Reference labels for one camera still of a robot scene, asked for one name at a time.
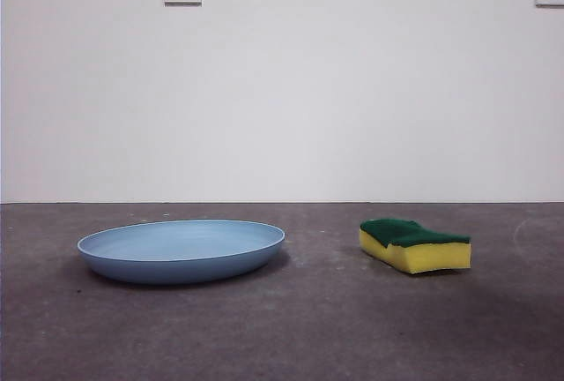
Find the light blue round plate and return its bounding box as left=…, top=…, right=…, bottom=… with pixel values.
left=77, top=219, right=286, bottom=285

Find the yellow sponge with green pad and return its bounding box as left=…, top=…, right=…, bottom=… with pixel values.
left=359, top=216, right=472, bottom=275

